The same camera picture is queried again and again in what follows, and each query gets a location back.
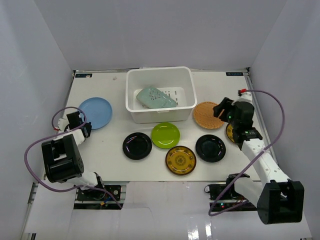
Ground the yellow patterned plate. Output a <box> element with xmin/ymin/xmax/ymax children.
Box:
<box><xmin>165</xmin><ymin>145</ymin><xmax>197</xmax><ymax>176</ymax></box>
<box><xmin>225</xmin><ymin>123</ymin><xmax>235</xmax><ymax>144</ymax></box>

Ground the woven wicker round plate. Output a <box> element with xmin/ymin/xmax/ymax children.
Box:
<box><xmin>193</xmin><ymin>101</ymin><xmax>224</xmax><ymax>130</ymax></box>

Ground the light blue round plate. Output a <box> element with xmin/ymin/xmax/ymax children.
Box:
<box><xmin>78</xmin><ymin>97</ymin><xmax>113</xmax><ymax>130</ymax></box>

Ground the lime green round plate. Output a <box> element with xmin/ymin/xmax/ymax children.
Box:
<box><xmin>151</xmin><ymin>122</ymin><xmax>181</xmax><ymax>149</ymax></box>

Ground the black round plate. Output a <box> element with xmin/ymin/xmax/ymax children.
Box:
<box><xmin>195</xmin><ymin>134</ymin><xmax>226</xmax><ymax>163</ymax></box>
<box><xmin>122</xmin><ymin>132</ymin><xmax>152</xmax><ymax>161</ymax></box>

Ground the yellow patterned plate front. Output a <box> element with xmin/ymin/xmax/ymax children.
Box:
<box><xmin>165</xmin><ymin>145</ymin><xmax>197</xmax><ymax>176</ymax></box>

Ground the pale green rectangular dish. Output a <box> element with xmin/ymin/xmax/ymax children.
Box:
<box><xmin>136</xmin><ymin>87</ymin><xmax>177</xmax><ymax>109</ymax></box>

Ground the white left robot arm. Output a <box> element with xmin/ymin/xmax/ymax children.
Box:
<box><xmin>41</xmin><ymin>111</ymin><xmax>106</xmax><ymax>200</ymax></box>

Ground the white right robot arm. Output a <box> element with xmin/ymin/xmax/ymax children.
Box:
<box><xmin>213</xmin><ymin>97</ymin><xmax>305</xmax><ymax>225</ymax></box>

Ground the white plastic bin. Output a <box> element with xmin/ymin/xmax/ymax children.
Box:
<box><xmin>125</xmin><ymin>66</ymin><xmax>197</xmax><ymax>124</ymax></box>

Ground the blue label sticker right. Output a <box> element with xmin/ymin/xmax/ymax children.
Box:
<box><xmin>225</xmin><ymin>72</ymin><xmax>244</xmax><ymax>77</ymax></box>

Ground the blue label sticker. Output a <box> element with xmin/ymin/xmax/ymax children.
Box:
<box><xmin>225</xmin><ymin>72</ymin><xmax>244</xmax><ymax>77</ymax></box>
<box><xmin>74</xmin><ymin>73</ymin><xmax>93</xmax><ymax>78</ymax></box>

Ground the blue label sticker left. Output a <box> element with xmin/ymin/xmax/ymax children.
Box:
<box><xmin>74</xmin><ymin>73</ymin><xmax>93</xmax><ymax>78</ymax></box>

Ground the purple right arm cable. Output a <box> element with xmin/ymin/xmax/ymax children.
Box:
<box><xmin>208</xmin><ymin>89</ymin><xmax>286</xmax><ymax>217</ymax></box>

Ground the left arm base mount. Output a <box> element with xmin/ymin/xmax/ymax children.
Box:
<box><xmin>74</xmin><ymin>184</ymin><xmax>124</xmax><ymax>210</ymax></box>

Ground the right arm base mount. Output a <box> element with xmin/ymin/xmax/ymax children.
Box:
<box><xmin>203</xmin><ymin>173</ymin><xmax>257</xmax><ymax>213</ymax></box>

